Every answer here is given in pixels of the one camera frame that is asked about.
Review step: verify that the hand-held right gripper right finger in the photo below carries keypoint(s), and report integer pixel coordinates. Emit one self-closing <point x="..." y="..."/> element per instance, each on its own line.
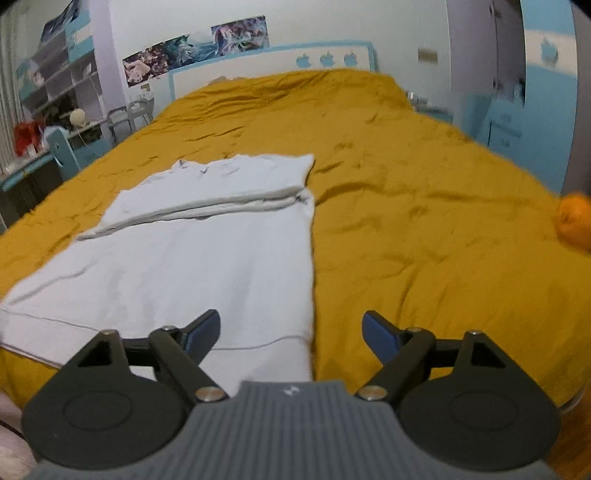
<point x="381" y="334"/>

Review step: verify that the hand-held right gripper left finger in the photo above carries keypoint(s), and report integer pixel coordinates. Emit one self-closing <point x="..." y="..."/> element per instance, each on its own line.
<point x="203" y="331"/>

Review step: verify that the white printed t-shirt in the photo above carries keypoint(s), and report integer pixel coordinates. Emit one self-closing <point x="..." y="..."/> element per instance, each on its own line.
<point x="184" y="258"/>

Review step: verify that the yellow bed blanket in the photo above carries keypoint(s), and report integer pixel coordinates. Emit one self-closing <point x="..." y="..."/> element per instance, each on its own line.
<point x="415" y="207"/>

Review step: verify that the orange round fruit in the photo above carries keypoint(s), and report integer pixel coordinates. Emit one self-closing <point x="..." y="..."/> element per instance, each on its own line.
<point x="575" y="221"/>

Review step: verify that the blue chair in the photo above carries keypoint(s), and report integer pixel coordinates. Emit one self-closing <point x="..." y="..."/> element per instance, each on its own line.
<point x="62" y="150"/>

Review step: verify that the blue desk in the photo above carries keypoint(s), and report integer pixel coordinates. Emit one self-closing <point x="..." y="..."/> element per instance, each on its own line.
<point x="23" y="171"/>

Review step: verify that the cream round ball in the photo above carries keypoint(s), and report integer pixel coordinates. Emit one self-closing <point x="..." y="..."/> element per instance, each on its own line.
<point x="78" y="118"/>

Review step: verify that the red bag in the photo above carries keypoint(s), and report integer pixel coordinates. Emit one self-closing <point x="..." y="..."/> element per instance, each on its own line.
<point x="27" y="136"/>

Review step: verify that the white and blue headboard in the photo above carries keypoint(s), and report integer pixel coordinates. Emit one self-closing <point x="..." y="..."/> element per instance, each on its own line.
<point x="258" y="64"/>

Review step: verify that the white and blue shelf unit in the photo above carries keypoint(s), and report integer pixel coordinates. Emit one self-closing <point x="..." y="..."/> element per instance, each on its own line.
<point x="60" y="76"/>

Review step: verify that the blue and white wardrobe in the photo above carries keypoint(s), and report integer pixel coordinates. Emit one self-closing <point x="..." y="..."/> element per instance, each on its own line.
<point x="549" y="92"/>

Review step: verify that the striped curtain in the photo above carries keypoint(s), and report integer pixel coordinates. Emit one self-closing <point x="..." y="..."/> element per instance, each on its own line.
<point x="8" y="106"/>

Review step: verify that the wide wall poster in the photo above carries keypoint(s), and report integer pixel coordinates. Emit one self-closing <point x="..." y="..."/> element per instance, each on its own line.
<point x="159" y="57"/>

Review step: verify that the beige wall switch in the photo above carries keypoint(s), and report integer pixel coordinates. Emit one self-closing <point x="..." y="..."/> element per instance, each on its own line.
<point x="427" y="55"/>

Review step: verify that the small wall poster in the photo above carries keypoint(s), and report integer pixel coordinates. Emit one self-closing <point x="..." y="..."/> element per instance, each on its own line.
<point x="240" y="35"/>

